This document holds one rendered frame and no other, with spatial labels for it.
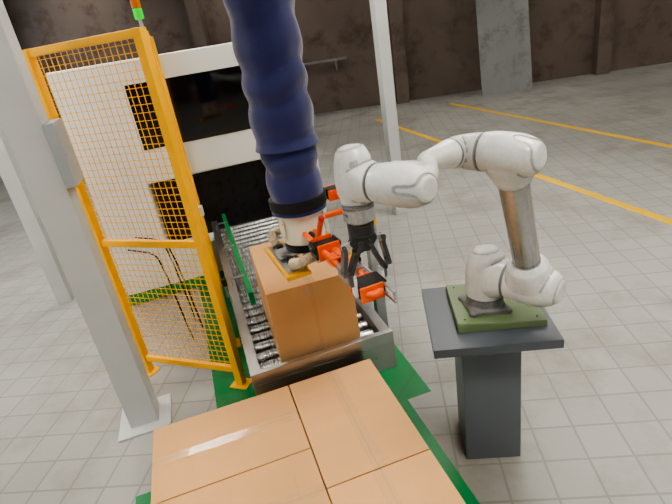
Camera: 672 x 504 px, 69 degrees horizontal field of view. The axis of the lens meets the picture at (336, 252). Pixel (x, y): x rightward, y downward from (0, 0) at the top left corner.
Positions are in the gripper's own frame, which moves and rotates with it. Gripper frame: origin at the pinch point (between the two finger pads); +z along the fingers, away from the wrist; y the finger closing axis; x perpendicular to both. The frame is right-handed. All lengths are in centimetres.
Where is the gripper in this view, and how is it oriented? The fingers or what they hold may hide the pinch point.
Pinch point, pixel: (368, 284)
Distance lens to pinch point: 145.3
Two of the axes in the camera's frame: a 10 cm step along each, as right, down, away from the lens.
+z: 1.5, 9.0, 4.2
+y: -9.2, 2.8, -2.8
